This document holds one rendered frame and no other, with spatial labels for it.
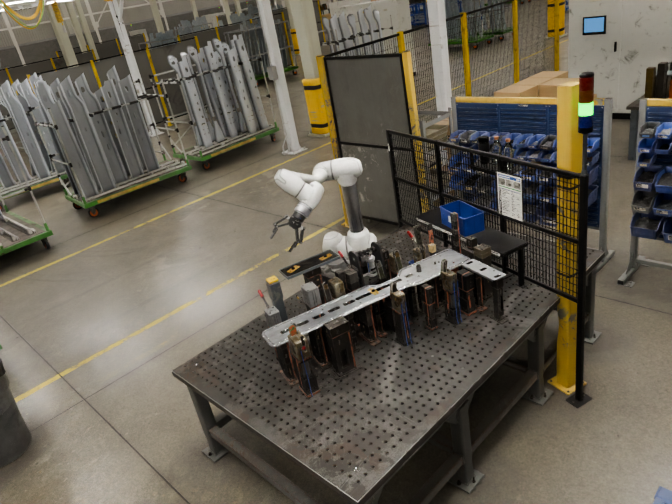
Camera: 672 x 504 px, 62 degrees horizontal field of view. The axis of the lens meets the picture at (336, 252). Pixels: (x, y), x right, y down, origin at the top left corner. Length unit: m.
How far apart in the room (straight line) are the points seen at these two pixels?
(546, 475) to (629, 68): 7.24
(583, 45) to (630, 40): 0.68
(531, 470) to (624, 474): 0.49
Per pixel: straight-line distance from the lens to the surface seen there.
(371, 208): 6.43
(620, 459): 3.74
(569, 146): 3.30
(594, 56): 9.90
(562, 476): 3.60
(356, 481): 2.67
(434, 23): 7.73
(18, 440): 4.84
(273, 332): 3.16
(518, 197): 3.62
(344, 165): 3.68
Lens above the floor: 2.69
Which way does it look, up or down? 26 degrees down
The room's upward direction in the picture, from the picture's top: 11 degrees counter-clockwise
